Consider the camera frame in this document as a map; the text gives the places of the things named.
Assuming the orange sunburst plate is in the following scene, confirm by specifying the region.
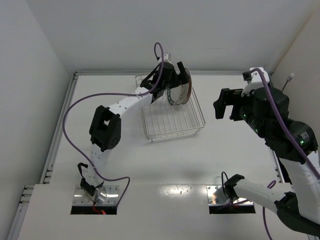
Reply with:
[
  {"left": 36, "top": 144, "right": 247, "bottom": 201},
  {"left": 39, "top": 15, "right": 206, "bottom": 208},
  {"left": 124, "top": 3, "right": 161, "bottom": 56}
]
[{"left": 182, "top": 68, "right": 192, "bottom": 105}]

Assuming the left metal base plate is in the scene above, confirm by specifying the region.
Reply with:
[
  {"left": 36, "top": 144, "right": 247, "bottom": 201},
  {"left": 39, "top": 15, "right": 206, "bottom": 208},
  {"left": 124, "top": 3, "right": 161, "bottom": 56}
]
[{"left": 72, "top": 185, "right": 120, "bottom": 207}]

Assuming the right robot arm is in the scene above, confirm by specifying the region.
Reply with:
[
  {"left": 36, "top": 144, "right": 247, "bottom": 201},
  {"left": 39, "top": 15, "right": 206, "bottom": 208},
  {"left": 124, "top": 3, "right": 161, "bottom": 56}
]
[{"left": 213, "top": 87, "right": 320, "bottom": 237}]

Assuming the left black base cable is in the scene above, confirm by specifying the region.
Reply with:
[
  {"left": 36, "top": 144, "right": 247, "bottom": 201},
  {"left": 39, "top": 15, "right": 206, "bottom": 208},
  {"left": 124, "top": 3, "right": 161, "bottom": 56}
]
[{"left": 77, "top": 162, "right": 89, "bottom": 186}]

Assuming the black wall cable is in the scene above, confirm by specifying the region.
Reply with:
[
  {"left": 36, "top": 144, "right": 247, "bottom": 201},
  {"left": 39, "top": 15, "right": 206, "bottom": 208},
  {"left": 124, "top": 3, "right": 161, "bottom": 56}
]
[{"left": 281, "top": 72, "right": 296, "bottom": 92}]

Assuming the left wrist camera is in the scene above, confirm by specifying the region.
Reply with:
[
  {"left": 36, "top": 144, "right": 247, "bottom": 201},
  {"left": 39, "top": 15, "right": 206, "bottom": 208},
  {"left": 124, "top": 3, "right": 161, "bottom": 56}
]
[{"left": 158, "top": 52, "right": 172, "bottom": 64}]

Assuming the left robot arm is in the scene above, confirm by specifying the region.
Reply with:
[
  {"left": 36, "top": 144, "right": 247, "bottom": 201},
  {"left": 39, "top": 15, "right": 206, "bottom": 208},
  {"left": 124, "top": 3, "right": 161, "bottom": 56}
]
[{"left": 88, "top": 61, "right": 191, "bottom": 181}]

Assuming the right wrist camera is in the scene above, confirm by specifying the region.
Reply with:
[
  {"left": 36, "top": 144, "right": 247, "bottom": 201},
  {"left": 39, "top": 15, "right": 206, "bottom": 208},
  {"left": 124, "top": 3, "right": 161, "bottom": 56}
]
[{"left": 241, "top": 67, "right": 264, "bottom": 97}]

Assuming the black base cable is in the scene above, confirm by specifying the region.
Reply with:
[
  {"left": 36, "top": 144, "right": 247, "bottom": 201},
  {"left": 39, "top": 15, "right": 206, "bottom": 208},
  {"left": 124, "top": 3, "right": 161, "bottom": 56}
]
[
  {"left": 77, "top": 162, "right": 89, "bottom": 186},
  {"left": 221, "top": 170, "right": 233, "bottom": 201}
]

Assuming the green rimmed plate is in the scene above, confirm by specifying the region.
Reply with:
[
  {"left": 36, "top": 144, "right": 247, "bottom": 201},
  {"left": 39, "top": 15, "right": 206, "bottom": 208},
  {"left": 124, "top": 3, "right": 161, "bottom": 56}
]
[{"left": 167, "top": 86, "right": 181, "bottom": 106}]

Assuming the right black base cable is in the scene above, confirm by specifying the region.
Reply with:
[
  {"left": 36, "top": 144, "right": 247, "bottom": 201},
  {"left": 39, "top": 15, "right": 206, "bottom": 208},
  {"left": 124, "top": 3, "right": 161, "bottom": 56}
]
[{"left": 221, "top": 170, "right": 233, "bottom": 201}]

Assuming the purple cable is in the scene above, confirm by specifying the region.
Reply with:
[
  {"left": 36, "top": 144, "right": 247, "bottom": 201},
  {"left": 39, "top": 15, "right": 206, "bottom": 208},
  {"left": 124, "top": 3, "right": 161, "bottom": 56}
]
[
  {"left": 62, "top": 42, "right": 166, "bottom": 208},
  {"left": 249, "top": 68, "right": 320, "bottom": 240}
]

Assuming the wire dish rack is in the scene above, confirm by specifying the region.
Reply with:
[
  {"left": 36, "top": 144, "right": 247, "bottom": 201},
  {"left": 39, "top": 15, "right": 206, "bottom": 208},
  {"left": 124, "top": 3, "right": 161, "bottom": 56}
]
[{"left": 140, "top": 88, "right": 206, "bottom": 142}]

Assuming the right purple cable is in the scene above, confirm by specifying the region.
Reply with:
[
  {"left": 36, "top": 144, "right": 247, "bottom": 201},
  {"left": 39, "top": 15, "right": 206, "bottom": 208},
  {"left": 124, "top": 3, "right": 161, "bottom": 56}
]
[{"left": 249, "top": 68, "right": 320, "bottom": 240}]

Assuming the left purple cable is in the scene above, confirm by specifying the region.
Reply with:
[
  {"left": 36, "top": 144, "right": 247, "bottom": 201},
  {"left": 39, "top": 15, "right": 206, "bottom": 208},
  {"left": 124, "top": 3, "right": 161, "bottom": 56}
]
[{"left": 62, "top": 42, "right": 166, "bottom": 208}]

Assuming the black rimmed white plate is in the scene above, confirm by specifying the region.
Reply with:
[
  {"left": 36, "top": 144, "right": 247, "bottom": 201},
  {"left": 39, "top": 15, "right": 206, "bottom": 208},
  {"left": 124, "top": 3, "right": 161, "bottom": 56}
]
[{"left": 176, "top": 83, "right": 189, "bottom": 105}]

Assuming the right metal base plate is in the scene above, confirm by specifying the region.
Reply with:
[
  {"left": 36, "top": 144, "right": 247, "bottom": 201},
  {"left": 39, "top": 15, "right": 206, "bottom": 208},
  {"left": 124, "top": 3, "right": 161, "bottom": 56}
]
[{"left": 206, "top": 185, "right": 254, "bottom": 207}]

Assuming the metal base plate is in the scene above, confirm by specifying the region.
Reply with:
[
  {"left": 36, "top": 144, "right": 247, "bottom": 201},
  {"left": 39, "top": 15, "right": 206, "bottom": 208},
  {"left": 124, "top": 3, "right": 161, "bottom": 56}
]
[
  {"left": 206, "top": 185, "right": 254, "bottom": 207},
  {"left": 72, "top": 185, "right": 120, "bottom": 207}
]

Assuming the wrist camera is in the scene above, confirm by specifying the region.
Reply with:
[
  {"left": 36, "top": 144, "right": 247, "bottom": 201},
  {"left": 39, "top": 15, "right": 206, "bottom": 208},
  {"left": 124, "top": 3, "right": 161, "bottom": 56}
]
[
  {"left": 158, "top": 52, "right": 172, "bottom": 64},
  {"left": 241, "top": 67, "right": 264, "bottom": 97}
]

